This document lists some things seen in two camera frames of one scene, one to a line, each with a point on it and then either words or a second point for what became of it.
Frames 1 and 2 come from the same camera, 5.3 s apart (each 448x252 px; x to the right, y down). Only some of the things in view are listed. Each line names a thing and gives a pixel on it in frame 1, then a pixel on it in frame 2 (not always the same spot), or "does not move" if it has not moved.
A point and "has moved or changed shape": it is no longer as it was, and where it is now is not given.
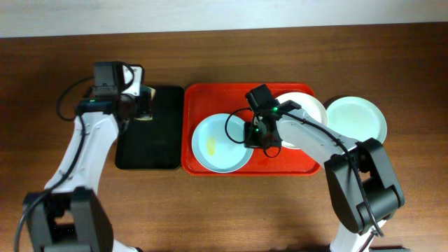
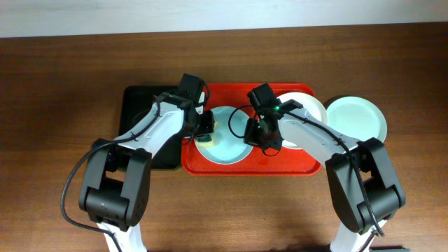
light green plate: (357, 118) does not move
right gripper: (253, 141) does not move
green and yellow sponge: (147, 94) to (211, 143)
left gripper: (143, 105) to (205, 123)
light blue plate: (218, 143) has moved or changed shape
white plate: (309, 104) does not move
